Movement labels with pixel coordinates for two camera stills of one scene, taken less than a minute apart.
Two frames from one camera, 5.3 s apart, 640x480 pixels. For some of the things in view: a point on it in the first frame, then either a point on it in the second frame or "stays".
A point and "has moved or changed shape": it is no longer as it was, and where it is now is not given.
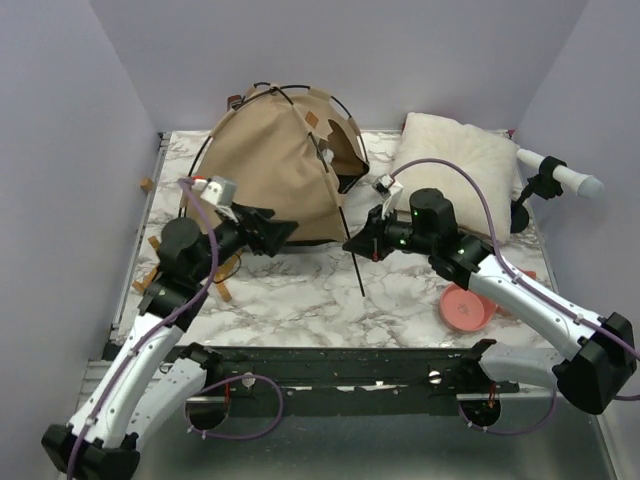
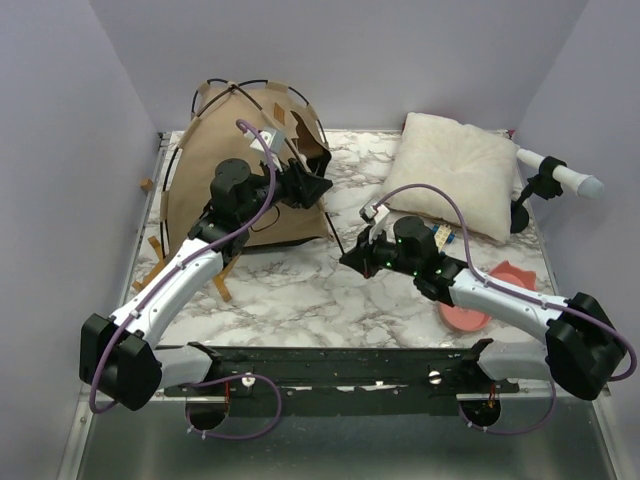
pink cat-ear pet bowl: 465,309 stays
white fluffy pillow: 490,158 stays
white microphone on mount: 554,174 stays
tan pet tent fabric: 291,152 has moved or changed shape
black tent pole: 327,170 -> 281,134
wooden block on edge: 146,183 stays
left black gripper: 270,234 -> 302,189
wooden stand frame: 148,278 stays
